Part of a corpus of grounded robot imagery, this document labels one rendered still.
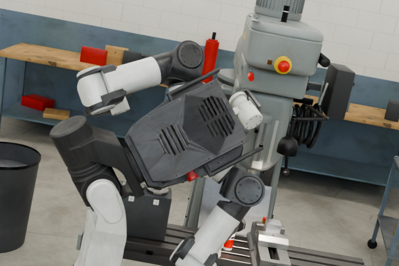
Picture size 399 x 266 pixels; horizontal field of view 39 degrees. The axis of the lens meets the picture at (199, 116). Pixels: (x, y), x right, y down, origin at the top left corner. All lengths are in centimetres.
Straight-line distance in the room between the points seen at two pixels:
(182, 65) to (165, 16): 473
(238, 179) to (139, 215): 76
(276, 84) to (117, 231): 81
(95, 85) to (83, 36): 491
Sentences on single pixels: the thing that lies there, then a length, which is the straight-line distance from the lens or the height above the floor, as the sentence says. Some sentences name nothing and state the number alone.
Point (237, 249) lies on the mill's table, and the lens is 243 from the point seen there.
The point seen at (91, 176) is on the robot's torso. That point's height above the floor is 141.
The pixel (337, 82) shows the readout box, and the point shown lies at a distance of 247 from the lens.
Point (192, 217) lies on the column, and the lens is 283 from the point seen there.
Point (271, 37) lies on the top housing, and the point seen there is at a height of 185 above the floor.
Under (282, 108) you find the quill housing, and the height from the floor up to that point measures 158.
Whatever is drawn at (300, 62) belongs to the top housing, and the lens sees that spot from 200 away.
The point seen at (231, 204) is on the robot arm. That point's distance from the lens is 171.
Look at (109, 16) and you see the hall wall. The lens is 651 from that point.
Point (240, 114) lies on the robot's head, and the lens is 177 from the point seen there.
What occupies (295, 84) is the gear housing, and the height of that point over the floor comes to 168.
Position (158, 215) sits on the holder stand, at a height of 105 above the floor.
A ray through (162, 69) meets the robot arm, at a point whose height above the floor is 172.
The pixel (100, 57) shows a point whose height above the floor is 97.
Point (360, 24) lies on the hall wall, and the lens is 659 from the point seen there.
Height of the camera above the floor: 203
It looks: 14 degrees down
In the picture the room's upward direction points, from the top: 11 degrees clockwise
